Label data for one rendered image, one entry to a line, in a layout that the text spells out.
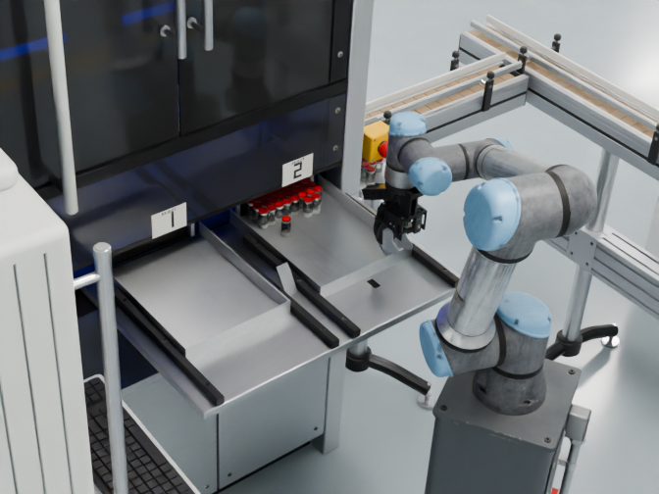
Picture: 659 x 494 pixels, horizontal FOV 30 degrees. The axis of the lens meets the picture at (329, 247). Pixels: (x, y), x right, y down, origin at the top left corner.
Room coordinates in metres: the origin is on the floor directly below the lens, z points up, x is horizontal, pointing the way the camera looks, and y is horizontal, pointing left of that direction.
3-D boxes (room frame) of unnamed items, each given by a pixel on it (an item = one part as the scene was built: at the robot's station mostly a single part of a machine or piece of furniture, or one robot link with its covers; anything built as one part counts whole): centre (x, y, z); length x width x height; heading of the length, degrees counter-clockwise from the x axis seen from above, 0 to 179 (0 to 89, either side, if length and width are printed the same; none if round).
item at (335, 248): (2.24, 0.02, 0.90); 0.34 x 0.26 x 0.04; 40
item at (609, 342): (2.81, -0.74, 0.07); 0.50 x 0.08 x 0.14; 130
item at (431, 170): (2.06, -0.20, 1.21); 0.11 x 0.11 x 0.08; 21
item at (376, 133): (2.49, -0.09, 1.00); 0.08 x 0.07 x 0.07; 40
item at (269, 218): (2.32, 0.10, 0.90); 0.18 x 0.02 x 0.05; 130
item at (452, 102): (2.78, -0.21, 0.92); 0.69 x 0.16 x 0.16; 130
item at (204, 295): (2.02, 0.28, 0.90); 0.34 x 0.26 x 0.04; 40
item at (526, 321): (1.87, -0.39, 0.96); 0.13 x 0.12 x 0.14; 111
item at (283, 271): (2.01, 0.05, 0.91); 0.14 x 0.03 x 0.06; 41
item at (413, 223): (2.14, -0.15, 1.06); 0.09 x 0.08 x 0.12; 40
